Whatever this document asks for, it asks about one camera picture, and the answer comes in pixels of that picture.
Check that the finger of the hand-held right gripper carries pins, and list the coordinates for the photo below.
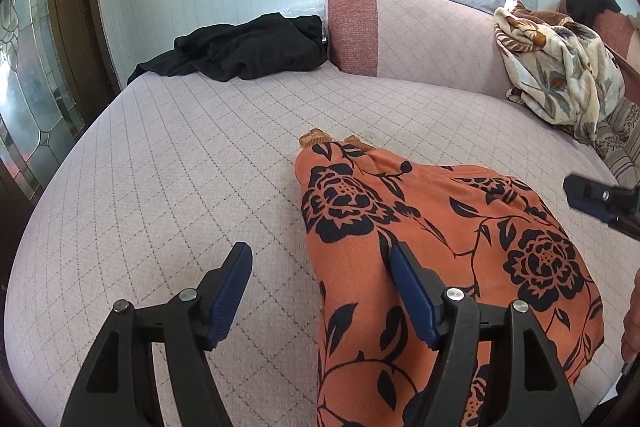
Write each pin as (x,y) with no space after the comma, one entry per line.
(592,208)

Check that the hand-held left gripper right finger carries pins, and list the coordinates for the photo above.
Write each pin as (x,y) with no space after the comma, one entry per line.
(412,297)

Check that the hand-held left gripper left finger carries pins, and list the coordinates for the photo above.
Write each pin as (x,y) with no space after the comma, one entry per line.
(230,292)

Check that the orange floral garment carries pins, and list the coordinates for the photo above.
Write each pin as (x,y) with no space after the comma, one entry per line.
(450,237)

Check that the person's right hand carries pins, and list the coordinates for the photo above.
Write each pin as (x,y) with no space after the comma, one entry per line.
(632,317)

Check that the striped patterned cushion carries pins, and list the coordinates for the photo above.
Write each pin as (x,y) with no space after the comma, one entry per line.
(622,142)

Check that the pink quilted sofa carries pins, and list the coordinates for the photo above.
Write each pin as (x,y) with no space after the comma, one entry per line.
(175,182)

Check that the cream floral blanket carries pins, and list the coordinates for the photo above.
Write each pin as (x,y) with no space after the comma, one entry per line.
(560,72)

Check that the dark cloth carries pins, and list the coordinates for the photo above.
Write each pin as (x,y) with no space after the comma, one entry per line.
(595,2)

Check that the black garment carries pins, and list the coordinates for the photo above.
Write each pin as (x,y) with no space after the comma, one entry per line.
(250,47)

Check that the clear plastic bag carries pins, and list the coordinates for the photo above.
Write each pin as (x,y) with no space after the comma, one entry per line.
(302,9)

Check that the wooden door with leaded glass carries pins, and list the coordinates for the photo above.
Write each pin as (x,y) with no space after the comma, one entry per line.
(65,32)

